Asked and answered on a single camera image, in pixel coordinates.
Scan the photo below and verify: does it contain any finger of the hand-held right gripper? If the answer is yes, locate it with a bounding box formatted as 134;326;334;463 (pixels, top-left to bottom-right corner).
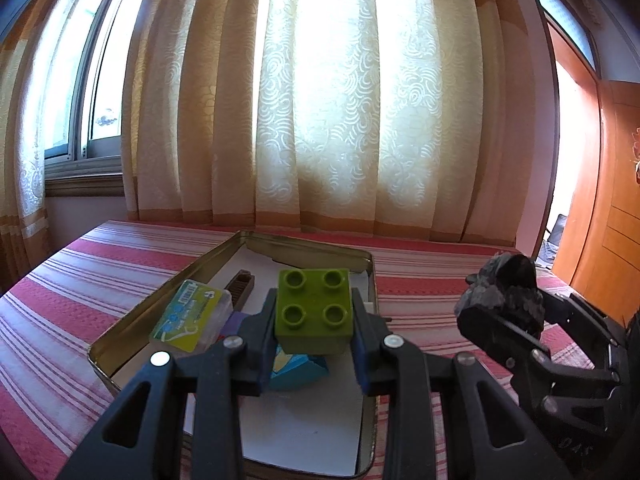
541;289;617;347
457;306;552;377

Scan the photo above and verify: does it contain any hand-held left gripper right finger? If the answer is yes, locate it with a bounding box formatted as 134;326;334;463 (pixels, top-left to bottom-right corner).
350;287;573;480

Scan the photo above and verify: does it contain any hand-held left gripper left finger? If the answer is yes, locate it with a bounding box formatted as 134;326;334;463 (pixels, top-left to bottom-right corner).
55;287;280;480

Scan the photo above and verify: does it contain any teal small box yellow print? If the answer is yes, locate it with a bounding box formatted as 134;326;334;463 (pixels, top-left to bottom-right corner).
269;352;331;392

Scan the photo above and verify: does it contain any black rough lump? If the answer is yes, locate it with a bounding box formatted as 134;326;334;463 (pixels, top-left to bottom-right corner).
453;254;546;339

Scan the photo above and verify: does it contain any purple block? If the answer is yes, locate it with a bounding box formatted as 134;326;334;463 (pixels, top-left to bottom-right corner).
220;311;252;342

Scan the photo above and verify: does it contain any green toy brick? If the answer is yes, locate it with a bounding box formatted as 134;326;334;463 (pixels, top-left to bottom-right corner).
274;268;353;356

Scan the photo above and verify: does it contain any brown comb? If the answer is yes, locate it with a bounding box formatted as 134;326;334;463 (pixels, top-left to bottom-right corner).
223;270;255;312

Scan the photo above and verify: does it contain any clear plastic box green label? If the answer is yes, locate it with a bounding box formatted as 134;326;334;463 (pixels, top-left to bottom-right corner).
149;280;234;354

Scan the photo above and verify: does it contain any gold metal tin box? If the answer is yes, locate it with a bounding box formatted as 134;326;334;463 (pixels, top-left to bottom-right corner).
87;230;379;478

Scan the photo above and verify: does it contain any white paper liner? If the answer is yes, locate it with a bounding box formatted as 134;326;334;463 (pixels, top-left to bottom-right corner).
182;245;370;477

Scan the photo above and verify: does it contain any orange wooden door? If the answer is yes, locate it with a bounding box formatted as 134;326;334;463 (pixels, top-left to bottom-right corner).
550;79;640;328

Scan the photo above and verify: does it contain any red striped bed sheet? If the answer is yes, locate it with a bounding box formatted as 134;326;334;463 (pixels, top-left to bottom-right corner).
0;220;640;480

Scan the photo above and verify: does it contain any wooden window sill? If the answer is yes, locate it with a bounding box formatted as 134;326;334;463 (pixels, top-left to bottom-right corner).
45;172;126;199

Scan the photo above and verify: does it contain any wide yellow patterned curtain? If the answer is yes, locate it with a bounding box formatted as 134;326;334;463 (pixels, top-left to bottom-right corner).
122;0;556;243

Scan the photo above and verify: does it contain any transom window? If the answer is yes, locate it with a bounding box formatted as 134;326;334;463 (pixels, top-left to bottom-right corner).
524;0;599;69

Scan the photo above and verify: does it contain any narrow yellow patterned curtain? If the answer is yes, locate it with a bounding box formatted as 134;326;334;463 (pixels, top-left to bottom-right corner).
0;10;56;293

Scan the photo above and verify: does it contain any sliding window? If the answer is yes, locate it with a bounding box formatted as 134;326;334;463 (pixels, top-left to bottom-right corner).
44;0;148;162

